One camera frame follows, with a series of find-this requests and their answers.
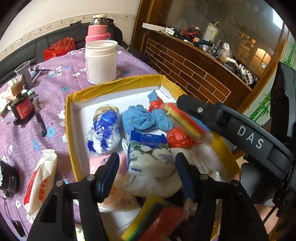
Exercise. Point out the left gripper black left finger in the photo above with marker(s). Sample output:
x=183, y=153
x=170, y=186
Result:
x=92, y=190

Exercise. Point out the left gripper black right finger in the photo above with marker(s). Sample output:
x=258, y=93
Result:
x=200, y=189

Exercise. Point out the red white wet wipes pack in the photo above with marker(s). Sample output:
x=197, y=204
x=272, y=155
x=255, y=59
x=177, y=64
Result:
x=41, y=182

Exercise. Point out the blue rose tissue pack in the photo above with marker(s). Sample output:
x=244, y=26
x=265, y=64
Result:
x=149, y=155

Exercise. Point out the red blue cloth pack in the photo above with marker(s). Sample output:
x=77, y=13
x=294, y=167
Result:
x=190, y=125

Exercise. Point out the blue cloth red bag bundle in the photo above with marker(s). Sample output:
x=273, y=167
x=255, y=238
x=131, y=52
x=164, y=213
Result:
x=161, y=121

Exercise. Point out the pink rose tissue pack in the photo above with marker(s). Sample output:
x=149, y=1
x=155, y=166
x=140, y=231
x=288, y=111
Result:
x=119, y=199

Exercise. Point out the white plastic bag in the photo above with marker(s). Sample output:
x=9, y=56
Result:
x=202, y=156

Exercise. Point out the blue white tissue roll pack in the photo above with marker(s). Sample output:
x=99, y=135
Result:
x=104, y=137

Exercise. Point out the rainbow striped cloth pack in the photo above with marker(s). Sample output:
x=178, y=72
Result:
x=156, y=220

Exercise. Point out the red plastic bag ball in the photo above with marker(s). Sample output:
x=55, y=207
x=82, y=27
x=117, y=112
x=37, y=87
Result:
x=177, y=138

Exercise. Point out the black pen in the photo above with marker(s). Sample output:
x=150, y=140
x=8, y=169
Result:
x=39, y=118

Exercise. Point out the yellow cardboard box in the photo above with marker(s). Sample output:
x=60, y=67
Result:
x=132, y=91

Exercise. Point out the blue towel ball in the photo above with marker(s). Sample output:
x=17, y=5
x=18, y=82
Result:
x=136, y=118

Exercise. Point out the black round motor device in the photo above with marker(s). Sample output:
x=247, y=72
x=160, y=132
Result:
x=10, y=180

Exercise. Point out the black ink bottle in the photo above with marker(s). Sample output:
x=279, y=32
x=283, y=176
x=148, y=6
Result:
x=21, y=106

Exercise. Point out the wooden brick pattern counter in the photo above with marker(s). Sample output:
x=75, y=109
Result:
x=234, y=68

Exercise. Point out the purple floral tablecloth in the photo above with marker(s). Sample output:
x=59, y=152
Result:
x=22, y=146

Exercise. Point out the white gloves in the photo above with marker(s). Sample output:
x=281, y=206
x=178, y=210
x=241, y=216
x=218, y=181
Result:
x=6, y=96

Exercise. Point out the black pliers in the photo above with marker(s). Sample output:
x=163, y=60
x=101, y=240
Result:
x=38, y=71

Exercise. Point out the white kettle on counter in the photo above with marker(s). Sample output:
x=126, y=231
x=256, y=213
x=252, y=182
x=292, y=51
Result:
x=211, y=31

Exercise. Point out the white plastic jar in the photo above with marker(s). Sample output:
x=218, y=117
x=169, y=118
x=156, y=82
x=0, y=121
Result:
x=101, y=61

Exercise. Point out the clear plastic cup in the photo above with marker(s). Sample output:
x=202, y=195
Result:
x=25, y=70

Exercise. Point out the red plastic bag on sofa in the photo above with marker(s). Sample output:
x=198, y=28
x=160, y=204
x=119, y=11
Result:
x=60, y=48

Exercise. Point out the black leather sofa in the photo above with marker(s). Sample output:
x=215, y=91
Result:
x=33, y=51

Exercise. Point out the pink sleeved thermos bottle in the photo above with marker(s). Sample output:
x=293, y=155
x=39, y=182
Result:
x=97, y=30

